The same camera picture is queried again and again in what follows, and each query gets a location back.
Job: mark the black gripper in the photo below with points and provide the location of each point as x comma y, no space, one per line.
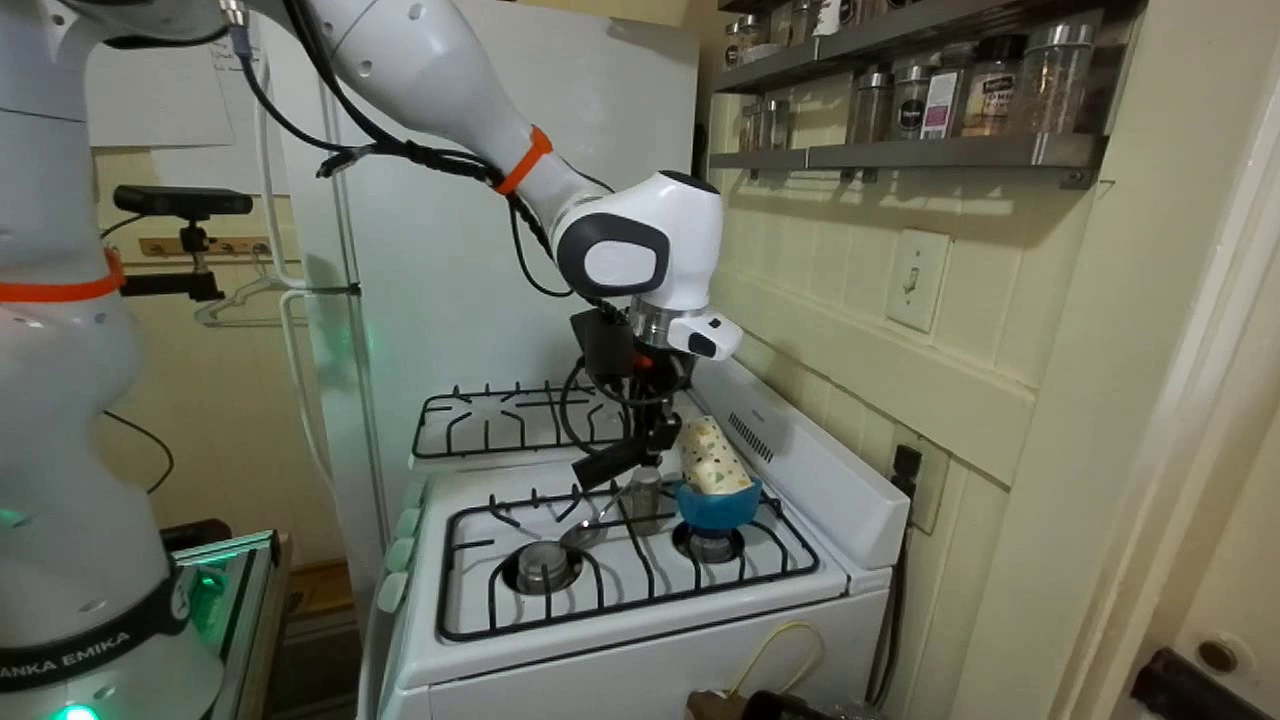
632,372

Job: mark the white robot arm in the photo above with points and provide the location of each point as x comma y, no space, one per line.
65,331

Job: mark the robot base with green lights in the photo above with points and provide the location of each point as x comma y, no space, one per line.
203,626

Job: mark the black stove grate far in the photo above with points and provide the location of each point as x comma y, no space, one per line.
521,418

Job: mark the black stove grate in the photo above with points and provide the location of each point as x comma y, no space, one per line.
521,418
620,561

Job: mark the black stove grate near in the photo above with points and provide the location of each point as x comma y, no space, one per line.
620,561

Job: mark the white gas stove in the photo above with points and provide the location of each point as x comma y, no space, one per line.
815,645

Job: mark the white refrigerator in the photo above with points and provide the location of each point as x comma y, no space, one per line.
426,281

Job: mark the spice shelf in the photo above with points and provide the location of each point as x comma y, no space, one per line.
836,85

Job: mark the spice jar red label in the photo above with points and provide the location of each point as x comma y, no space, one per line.
942,102

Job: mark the glass spice jar right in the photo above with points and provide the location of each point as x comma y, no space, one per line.
1056,73

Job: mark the wall outlet with plug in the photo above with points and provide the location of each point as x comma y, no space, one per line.
904,470

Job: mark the wall light switch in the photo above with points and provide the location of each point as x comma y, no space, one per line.
919,276

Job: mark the black camera on stand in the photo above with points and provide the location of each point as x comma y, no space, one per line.
189,206

